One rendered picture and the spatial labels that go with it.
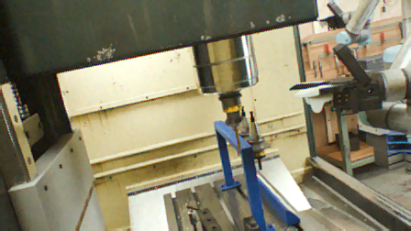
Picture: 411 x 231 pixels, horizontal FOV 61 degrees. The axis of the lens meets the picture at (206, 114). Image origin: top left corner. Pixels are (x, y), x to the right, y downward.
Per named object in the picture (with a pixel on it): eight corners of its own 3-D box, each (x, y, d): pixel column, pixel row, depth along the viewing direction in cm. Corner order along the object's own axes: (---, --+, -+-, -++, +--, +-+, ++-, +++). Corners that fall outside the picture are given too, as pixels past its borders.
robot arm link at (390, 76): (405, 70, 79) (391, 66, 87) (383, 72, 79) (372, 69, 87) (406, 103, 80) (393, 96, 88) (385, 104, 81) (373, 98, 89)
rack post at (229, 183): (238, 181, 171) (227, 124, 164) (241, 186, 165) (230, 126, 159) (218, 187, 169) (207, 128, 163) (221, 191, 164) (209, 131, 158)
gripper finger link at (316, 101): (303, 118, 80) (337, 109, 82) (300, 93, 79) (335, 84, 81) (295, 115, 83) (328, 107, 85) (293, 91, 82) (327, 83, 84)
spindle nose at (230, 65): (195, 90, 96) (186, 46, 94) (252, 78, 97) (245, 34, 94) (199, 99, 80) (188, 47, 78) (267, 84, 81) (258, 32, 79)
